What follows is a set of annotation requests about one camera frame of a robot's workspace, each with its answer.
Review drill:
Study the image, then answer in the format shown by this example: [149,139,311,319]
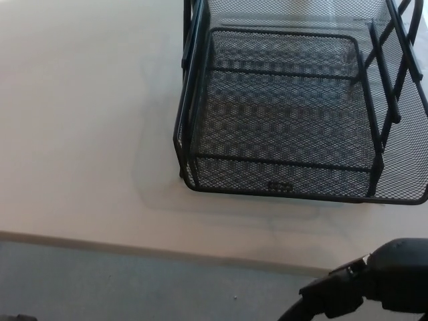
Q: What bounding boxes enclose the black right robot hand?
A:
[298,237,428,321]

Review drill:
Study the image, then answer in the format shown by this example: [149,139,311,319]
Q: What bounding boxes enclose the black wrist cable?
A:
[276,294,330,321]

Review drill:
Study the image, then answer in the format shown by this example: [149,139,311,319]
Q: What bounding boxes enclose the black mesh tray with label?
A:
[189,152,385,201]

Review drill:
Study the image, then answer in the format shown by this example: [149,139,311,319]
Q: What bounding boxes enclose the large black mesh sliding tray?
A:
[172,0,428,205]

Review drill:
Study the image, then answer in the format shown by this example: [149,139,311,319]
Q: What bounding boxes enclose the small black mesh tray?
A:
[207,27,368,82]

